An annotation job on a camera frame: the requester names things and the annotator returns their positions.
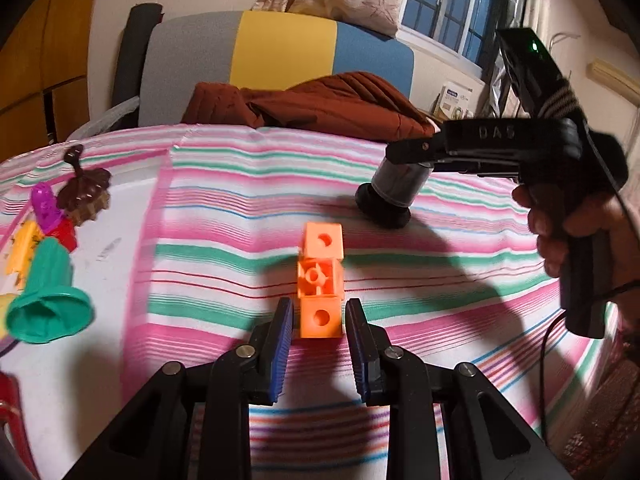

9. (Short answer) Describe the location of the white tray with pink rim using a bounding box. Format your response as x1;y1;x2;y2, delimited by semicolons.
0;157;173;480

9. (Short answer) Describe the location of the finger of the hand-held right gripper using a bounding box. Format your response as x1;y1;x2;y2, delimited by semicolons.
432;160;521;181
387;132;451;166

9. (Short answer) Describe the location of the window with bars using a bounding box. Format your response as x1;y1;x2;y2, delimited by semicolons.
400;0;506;68

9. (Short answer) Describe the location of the green flower-shaped toy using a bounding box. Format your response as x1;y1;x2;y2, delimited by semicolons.
6;237;95;345

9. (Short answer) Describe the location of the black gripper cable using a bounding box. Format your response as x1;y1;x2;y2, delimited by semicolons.
540;115;640;443

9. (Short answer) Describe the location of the brown toy piece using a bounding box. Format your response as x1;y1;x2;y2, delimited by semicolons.
56;144;113;226

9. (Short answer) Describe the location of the black foam roll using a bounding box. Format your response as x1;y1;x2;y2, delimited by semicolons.
110;2;165;128

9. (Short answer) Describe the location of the brown quilted jacket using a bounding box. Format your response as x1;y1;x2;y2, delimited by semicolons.
181;72;441;142

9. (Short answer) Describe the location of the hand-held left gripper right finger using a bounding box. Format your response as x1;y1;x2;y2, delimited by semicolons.
345;297;573;480

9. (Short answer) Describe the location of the dark cylindrical cup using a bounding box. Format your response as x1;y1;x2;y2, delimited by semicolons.
355;157;433;228

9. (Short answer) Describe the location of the person's right hand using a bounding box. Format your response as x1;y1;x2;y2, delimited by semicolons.
514;185;636;286

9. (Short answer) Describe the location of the silver floral curtain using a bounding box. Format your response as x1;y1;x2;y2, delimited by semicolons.
482;0;556;121

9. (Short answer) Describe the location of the white blue cardboard box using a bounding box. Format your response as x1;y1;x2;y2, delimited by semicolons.
432;82;476;121

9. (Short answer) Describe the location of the brown wicker chair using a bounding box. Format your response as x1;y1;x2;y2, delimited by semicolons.
562;340;640;480

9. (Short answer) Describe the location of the red plastic object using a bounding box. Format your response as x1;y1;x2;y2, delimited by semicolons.
0;372;40;480

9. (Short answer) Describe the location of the red toy block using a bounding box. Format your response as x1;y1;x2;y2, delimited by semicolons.
47;217;78;253

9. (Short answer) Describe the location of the grey yellow blue headboard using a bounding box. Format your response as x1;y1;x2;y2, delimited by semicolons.
137;10;416;128

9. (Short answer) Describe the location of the yellow oval perforated case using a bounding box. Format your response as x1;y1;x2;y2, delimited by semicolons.
0;294;18;341

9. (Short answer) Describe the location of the orange toy block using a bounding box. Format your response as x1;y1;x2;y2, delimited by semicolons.
296;221;346;339

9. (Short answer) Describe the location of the plastic wrapped bed rail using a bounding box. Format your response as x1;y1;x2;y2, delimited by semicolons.
67;99;142;138

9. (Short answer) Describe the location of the purple toy figure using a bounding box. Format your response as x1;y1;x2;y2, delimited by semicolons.
31;184;63;233

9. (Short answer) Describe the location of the wooden wardrobe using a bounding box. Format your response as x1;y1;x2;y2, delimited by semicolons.
0;0;103;161

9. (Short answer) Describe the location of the yellow toy block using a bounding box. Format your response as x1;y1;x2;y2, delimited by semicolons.
4;220;43;288

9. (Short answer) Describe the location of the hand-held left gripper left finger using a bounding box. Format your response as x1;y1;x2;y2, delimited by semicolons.
65;297;296;480

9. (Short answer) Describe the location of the wall air conditioner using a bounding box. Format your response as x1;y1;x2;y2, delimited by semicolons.
587;59;640;97

